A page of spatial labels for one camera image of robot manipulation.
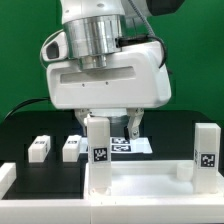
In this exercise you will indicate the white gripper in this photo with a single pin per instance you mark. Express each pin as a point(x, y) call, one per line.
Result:
point(133, 79)

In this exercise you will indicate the white desk top tray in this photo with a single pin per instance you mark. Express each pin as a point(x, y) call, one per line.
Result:
point(150, 179)

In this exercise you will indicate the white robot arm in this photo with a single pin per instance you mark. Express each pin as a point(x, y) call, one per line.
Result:
point(94, 67)

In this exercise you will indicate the fiducial marker sheet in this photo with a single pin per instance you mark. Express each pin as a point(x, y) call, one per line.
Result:
point(121, 145)

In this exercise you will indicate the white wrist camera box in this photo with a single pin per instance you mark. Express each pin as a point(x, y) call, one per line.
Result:
point(57, 49)

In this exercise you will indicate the white front rail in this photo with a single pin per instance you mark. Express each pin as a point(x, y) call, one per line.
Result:
point(152, 211)

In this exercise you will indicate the white left rail block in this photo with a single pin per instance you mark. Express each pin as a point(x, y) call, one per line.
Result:
point(7, 177)

